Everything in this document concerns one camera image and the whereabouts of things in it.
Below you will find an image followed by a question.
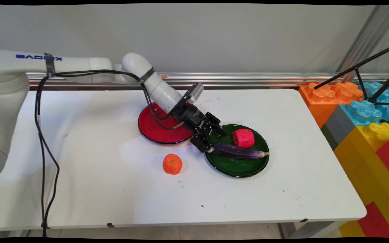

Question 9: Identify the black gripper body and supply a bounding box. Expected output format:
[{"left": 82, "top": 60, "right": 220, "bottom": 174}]
[{"left": 171, "top": 98, "right": 222, "bottom": 142}]

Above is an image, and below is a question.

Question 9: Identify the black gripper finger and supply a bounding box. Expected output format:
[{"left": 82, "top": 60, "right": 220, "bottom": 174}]
[
  {"left": 209, "top": 124, "right": 228, "bottom": 138},
  {"left": 190, "top": 134, "right": 221, "bottom": 155}
]

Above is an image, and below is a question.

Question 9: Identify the purple toy eggplant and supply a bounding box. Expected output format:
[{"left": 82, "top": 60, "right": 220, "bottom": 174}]
[{"left": 211, "top": 142, "right": 270, "bottom": 160}]

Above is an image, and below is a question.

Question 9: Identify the red toy strawberry block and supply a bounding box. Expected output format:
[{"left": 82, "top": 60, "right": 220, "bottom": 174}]
[{"left": 233, "top": 128, "right": 255, "bottom": 149}]

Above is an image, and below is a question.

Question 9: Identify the orange toy mandarin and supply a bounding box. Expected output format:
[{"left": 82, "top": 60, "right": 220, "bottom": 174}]
[{"left": 163, "top": 154, "right": 183, "bottom": 175}]

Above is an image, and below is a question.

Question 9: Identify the red round plate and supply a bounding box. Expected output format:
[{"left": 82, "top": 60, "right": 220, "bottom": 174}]
[{"left": 138, "top": 101, "right": 195, "bottom": 144}]

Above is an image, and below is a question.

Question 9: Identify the dark green round plate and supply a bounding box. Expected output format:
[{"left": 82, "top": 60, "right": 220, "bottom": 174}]
[{"left": 204, "top": 124, "right": 270, "bottom": 178}]

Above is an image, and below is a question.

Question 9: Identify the orange giant building block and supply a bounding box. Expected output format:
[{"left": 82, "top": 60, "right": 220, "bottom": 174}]
[{"left": 298, "top": 82, "right": 364, "bottom": 129}]

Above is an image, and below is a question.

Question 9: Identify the grey giant building block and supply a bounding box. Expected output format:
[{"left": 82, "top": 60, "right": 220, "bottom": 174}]
[{"left": 321, "top": 105, "right": 357, "bottom": 151}]

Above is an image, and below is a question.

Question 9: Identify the grey table leg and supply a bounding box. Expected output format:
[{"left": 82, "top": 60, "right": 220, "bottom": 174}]
[{"left": 277, "top": 221, "right": 345, "bottom": 239}]

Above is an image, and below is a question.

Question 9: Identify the yellow giant building block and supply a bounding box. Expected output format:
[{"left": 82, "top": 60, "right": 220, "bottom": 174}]
[{"left": 333, "top": 122, "right": 389, "bottom": 238}]

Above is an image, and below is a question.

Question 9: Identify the blue giant building block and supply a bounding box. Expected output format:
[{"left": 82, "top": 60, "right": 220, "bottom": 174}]
[{"left": 340, "top": 81, "right": 389, "bottom": 127}]

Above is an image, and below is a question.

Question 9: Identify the black tripod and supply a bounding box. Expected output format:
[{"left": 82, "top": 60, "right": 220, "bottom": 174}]
[{"left": 313, "top": 41, "right": 389, "bottom": 107}]

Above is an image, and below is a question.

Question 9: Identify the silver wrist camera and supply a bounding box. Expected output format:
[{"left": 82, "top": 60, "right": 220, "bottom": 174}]
[{"left": 184, "top": 82, "right": 205, "bottom": 104}]

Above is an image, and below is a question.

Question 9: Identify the grey velcro strap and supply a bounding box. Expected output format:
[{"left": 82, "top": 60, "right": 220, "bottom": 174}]
[{"left": 138, "top": 67, "right": 156, "bottom": 85}]

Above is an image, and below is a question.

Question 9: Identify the aluminium rail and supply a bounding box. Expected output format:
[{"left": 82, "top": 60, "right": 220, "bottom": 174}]
[{"left": 26, "top": 71, "right": 389, "bottom": 90}]

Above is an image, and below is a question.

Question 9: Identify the black velcro strap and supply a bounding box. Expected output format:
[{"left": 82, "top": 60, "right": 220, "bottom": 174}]
[{"left": 44, "top": 53, "right": 56, "bottom": 78}]

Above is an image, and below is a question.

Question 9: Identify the aluminium slanted post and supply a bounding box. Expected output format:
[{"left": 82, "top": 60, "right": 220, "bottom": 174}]
[{"left": 336, "top": 5, "right": 389, "bottom": 83}]

